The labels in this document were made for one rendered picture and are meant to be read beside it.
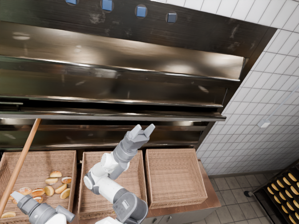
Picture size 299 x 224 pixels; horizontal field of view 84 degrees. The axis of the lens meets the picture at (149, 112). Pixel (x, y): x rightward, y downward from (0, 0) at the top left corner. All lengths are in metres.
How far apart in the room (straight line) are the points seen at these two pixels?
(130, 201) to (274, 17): 1.32
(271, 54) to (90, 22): 1.23
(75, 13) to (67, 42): 0.16
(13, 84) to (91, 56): 0.50
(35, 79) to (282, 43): 1.64
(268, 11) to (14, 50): 1.43
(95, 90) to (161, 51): 0.50
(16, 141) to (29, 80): 0.60
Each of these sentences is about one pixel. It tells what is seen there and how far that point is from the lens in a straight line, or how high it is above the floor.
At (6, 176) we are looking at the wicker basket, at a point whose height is 0.66.
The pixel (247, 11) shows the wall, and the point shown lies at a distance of 1.25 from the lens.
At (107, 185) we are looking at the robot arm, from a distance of 0.97.
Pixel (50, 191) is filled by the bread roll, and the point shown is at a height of 0.65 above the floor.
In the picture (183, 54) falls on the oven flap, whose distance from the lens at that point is 1.18.
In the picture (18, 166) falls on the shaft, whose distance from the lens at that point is 1.27.
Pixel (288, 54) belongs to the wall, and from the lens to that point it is 1.65.
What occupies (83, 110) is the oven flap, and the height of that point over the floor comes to 1.41.
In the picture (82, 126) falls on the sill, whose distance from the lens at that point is 1.44.
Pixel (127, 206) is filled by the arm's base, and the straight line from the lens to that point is 0.86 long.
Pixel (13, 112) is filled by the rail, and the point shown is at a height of 1.44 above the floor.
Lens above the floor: 2.22
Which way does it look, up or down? 40 degrees down
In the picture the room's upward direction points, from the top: 16 degrees clockwise
